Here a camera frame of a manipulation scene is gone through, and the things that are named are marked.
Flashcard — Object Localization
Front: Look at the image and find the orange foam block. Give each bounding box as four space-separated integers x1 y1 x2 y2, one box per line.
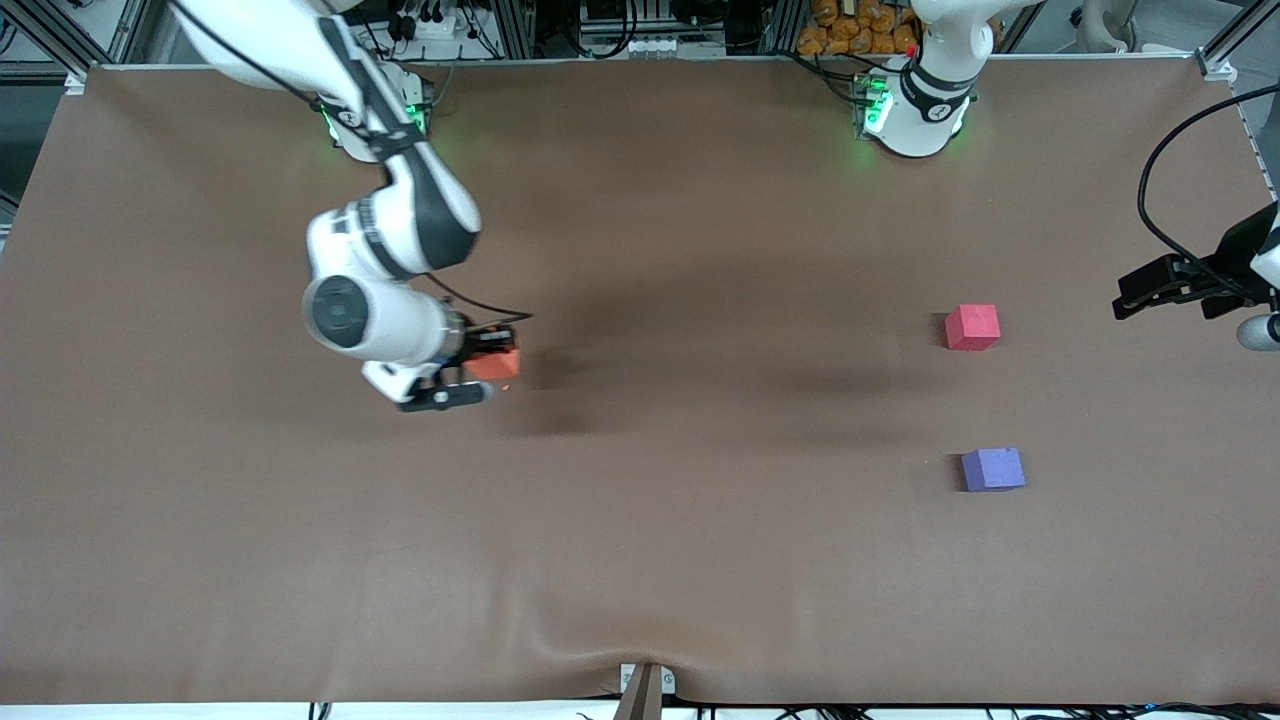
462 345 522 382

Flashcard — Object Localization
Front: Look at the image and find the red foam block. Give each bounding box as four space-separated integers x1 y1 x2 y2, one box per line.
945 304 1001 352

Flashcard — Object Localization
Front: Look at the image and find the purple foam block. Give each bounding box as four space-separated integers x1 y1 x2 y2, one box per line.
962 447 1026 493

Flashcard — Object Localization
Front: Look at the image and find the brown table cover mat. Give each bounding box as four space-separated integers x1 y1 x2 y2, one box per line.
0 55 1280 707

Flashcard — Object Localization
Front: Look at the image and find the beige curved background object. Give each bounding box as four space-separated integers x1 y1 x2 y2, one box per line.
1075 0 1136 53

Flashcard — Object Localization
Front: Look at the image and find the white power strip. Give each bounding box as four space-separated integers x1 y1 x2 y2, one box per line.
398 10 461 41

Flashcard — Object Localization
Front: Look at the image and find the pile of orange items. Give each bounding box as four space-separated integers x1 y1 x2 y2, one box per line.
797 0 919 57

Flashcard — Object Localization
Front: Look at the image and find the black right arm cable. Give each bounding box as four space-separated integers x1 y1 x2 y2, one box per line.
170 0 534 327

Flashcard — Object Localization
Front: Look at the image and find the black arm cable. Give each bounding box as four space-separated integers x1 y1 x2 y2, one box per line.
170 0 534 327
1140 85 1280 301

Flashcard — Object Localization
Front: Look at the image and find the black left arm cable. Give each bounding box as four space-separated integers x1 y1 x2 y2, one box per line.
1140 85 1280 301

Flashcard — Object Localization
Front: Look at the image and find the aluminium frame post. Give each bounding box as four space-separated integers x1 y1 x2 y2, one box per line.
495 0 536 59
760 0 806 56

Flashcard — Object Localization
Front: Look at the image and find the metal table clamp bracket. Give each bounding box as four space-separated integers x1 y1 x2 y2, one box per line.
615 662 678 720

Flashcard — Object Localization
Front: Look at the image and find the black floor cable bundle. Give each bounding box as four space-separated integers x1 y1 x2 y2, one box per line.
1130 701 1280 720

